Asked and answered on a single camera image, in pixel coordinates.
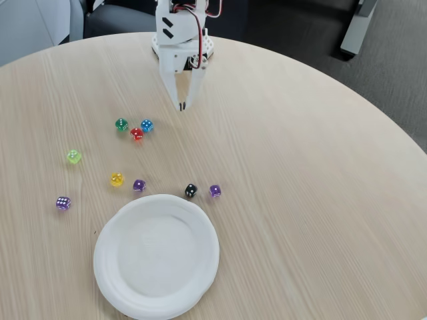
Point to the purple translucent die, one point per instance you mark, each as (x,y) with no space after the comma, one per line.
(215,190)
(139,185)
(63,203)

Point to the yellow translucent die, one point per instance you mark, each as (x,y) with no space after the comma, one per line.
(116,179)

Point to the white paper plate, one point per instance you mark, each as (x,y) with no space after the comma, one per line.
(156,256)

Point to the blue translucent die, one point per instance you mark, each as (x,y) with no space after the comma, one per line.
(147,125)

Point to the red translucent die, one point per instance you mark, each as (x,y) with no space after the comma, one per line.
(136,134)

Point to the green translucent die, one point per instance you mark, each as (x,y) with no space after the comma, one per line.
(122,124)

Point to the dark grey chair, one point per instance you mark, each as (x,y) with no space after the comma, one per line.
(116,20)

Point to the black die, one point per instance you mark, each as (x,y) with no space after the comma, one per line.
(191,190)

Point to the lime translucent die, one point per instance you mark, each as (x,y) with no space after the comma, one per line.
(73,156)

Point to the light grey cabinet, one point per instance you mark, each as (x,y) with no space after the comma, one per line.
(26,26)

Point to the grey desk leg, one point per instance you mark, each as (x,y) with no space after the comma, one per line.
(355,30)

